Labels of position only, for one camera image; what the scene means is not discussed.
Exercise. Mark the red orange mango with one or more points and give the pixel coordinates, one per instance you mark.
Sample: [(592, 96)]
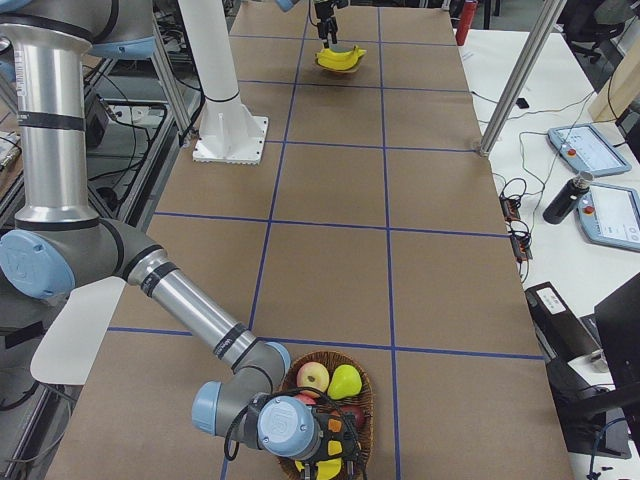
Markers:
[(357, 414)]

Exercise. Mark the pink peach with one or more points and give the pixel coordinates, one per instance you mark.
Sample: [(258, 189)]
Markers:
[(305, 399), (315, 375)]

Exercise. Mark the teach pendant near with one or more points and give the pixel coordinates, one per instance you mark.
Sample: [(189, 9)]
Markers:
[(609, 216)]

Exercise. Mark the pink peach near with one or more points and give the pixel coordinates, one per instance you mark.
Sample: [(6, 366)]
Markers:
[(305, 399)]

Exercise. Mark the grey square plate orange rim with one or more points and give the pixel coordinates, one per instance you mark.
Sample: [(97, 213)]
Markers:
[(363, 53)]

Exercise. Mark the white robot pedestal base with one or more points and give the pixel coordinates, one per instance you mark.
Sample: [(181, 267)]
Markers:
[(228, 132)]

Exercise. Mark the small black box device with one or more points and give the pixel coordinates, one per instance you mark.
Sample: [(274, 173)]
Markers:
[(522, 103)]

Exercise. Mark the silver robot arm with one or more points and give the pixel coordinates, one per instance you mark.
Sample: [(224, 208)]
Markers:
[(59, 242)]

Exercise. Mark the teach pendant far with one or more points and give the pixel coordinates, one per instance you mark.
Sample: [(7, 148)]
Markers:
[(584, 148)]

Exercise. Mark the yellow banana dark stem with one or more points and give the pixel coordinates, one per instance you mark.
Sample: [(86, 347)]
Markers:
[(338, 61)]

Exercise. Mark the black device with white label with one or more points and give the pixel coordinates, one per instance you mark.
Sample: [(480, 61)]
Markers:
[(563, 338)]

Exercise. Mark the black water bottle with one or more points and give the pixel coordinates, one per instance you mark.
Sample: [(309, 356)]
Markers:
[(568, 197)]

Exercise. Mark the aluminium frame post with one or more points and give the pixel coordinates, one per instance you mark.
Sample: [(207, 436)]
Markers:
[(525, 62)]

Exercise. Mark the small circuit board near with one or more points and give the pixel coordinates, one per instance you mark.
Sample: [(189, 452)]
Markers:
[(521, 248)]

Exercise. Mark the small circuit board far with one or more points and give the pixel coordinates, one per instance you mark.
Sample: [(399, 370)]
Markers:
[(509, 209)]

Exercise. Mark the fruit basket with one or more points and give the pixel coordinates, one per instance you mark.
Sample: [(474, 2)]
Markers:
[(364, 400)]

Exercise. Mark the teach pendant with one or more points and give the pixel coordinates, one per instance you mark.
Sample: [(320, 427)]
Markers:
[(584, 148), (609, 216)]

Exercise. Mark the red cylinder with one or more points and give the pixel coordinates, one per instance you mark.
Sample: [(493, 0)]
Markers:
[(467, 14)]

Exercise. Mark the black monitor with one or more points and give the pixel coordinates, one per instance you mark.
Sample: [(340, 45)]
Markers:
[(617, 322)]

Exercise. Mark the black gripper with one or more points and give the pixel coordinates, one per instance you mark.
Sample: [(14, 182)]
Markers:
[(326, 12), (306, 461)]

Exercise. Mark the brown paper table cover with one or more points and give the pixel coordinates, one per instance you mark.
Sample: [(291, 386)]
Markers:
[(372, 227)]

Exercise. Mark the green pear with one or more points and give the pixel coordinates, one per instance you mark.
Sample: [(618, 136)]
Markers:
[(345, 382)]

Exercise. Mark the pink peach far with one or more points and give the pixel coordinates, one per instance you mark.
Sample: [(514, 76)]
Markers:
[(315, 375)]

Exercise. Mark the small circuit board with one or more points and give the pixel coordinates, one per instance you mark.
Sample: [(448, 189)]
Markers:
[(509, 209), (521, 248)]

